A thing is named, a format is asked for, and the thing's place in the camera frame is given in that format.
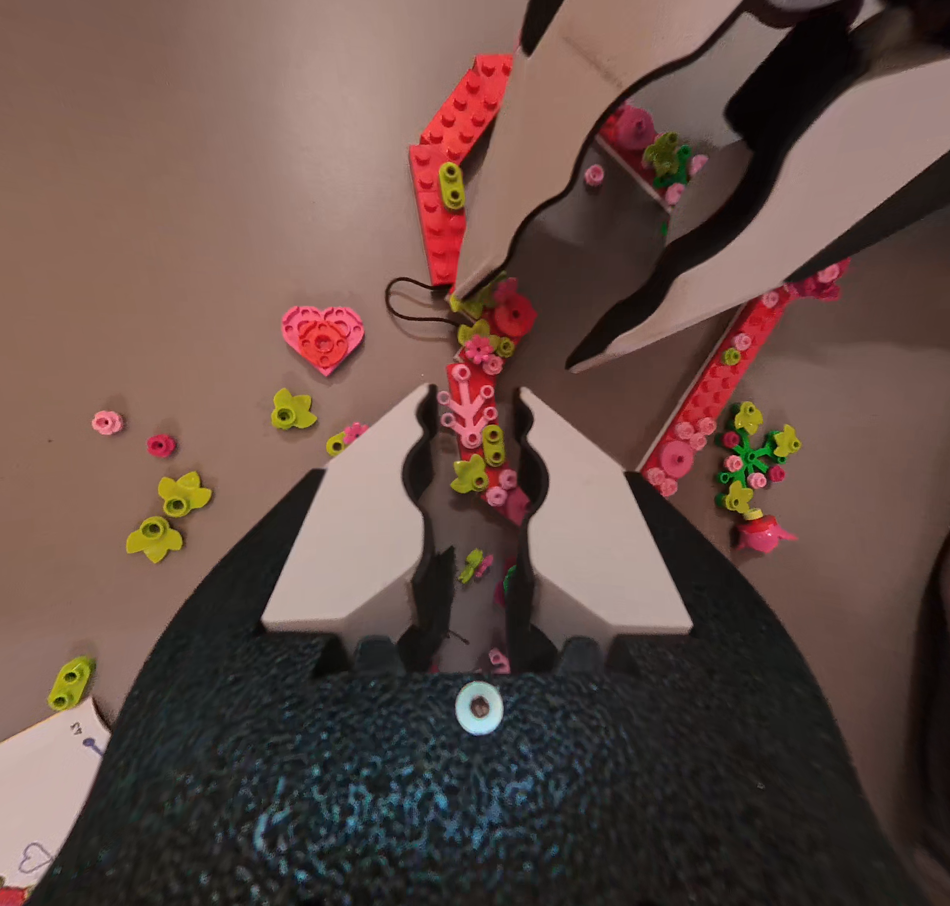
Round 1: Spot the pink lego heart tile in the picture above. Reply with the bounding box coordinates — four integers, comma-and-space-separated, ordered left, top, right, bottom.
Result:
281, 305, 366, 377

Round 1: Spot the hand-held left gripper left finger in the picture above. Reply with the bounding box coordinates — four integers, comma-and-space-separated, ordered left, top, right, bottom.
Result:
260, 383, 456, 673

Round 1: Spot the lime lego leaf piece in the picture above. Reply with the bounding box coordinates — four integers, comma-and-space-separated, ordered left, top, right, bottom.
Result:
156, 470, 213, 518
270, 388, 319, 432
125, 516, 184, 565

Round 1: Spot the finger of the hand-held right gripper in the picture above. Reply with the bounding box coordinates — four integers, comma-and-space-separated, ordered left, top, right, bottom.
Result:
454, 0, 789, 300
566, 8, 950, 373

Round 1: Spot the red lego heart frame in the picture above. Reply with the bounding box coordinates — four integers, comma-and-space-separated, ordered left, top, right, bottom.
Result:
408, 53, 855, 673

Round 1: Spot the black string loop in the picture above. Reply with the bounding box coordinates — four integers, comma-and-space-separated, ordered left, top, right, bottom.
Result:
384, 277, 465, 328

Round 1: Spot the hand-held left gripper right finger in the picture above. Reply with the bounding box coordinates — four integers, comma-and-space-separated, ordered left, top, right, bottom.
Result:
505, 387, 696, 673

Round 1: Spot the lego instruction booklet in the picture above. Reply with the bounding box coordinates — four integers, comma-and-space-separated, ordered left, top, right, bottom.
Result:
0, 697, 112, 906

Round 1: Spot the lime rounded lego plate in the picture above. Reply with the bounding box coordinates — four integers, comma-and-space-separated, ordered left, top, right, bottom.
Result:
47, 656, 96, 711

